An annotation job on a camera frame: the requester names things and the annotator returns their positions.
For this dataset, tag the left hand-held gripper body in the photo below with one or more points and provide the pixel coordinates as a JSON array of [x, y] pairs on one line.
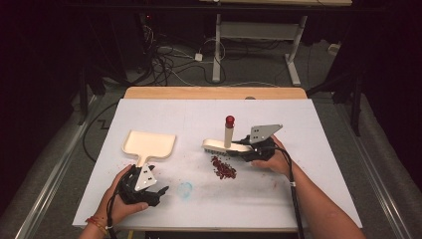
[[145, 179]]

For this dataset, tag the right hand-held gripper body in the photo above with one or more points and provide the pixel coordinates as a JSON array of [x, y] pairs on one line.
[[262, 146]]

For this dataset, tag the red kidney beans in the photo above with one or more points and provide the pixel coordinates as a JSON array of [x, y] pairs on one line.
[[224, 169]]

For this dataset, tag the cream plastic dustpan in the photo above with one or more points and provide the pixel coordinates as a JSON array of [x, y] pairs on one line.
[[149, 144]]

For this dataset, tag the person's right hand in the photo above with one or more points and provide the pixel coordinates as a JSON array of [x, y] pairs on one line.
[[280, 162]]

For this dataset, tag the person's left hand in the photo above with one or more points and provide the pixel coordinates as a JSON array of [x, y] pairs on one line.
[[112, 202]]

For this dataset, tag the white board table cover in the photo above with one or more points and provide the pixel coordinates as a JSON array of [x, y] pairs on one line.
[[205, 116]]

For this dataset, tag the wooden table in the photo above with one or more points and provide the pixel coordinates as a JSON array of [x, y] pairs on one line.
[[215, 93]]

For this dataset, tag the white power adapter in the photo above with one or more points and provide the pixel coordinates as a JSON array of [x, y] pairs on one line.
[[198, 56]]

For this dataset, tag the white power strip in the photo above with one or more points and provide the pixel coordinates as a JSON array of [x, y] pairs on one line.
[[334, 48]]

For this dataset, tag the grey metal floor rail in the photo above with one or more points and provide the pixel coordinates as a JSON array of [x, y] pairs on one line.
[[49, 186], [381, 186]]

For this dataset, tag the white metal desk frame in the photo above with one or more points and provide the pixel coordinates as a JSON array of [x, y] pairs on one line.
[[258, 31]]

